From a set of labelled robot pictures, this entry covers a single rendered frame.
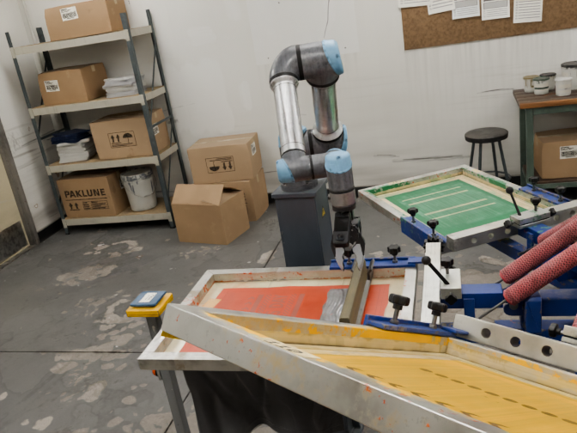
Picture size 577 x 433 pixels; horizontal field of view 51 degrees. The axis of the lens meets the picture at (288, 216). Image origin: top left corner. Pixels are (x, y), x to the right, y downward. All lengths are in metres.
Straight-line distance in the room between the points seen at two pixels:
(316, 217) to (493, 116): 3.43
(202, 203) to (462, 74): 2.48
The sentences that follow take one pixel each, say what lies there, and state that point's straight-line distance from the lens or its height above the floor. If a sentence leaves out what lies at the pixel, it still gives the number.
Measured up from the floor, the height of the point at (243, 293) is 0.96.
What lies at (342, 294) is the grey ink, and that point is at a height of 0.96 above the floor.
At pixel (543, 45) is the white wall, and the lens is 5.52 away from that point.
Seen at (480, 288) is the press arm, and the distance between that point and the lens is 1.85.
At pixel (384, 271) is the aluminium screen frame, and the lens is 2.12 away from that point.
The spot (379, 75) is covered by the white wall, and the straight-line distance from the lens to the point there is 5.52.
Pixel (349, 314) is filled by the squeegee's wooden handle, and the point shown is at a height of 1.06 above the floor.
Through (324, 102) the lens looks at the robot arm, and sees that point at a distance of 2.14.
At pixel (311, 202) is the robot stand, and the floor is 1.16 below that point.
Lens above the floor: 1.92
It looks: 20 degrees down
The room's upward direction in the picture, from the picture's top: 9 degrees counter-clockwise
